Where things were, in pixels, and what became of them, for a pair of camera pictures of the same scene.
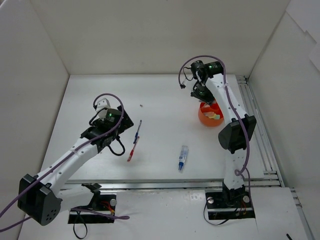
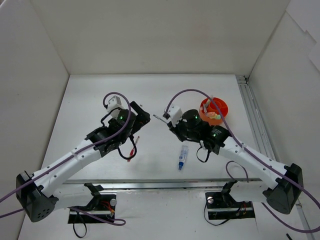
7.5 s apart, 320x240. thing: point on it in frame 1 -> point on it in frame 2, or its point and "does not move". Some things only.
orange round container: x=210 y=115 does not move
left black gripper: x=126 y=120 -> x=141 y=116
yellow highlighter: x=212 y=115 does not move
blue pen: x=137 y=133 -> x=160 y=119
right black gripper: x=201 y=95 -> x=173 y=128
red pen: x=131 y=152 does not move
